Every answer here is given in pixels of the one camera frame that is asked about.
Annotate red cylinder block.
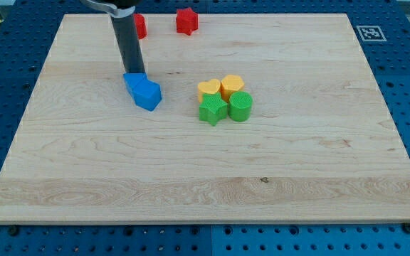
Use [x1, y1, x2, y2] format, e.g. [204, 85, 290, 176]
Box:
[134, 14, 147, 39]

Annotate green star block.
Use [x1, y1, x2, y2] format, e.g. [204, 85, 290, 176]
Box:
[199, 92, 228, 126]

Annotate blue cube block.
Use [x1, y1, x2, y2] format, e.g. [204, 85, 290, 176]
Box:
[132, 79, 162, 111]

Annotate light wooden board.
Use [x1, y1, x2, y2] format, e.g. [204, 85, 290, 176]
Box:
[0, 14, 410, 225]

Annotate green cylinder block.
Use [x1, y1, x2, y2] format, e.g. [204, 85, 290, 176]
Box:
[228, 91, 253, 122]

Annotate red star block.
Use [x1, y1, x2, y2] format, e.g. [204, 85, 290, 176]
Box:
[176, 7, 199, 36]

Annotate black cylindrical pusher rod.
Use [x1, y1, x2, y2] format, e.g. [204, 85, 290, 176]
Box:
[111, 14, 145, 73]

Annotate white fiducial marker tag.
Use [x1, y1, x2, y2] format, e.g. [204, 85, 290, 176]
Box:
[357, 25, 387, 42]

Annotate yellow heart block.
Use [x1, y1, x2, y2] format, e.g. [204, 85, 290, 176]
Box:
[197, 78, 221, 103]

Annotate yellow hexagon block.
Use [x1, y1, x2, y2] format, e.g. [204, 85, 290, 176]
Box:
[220, 75, 245, 102]

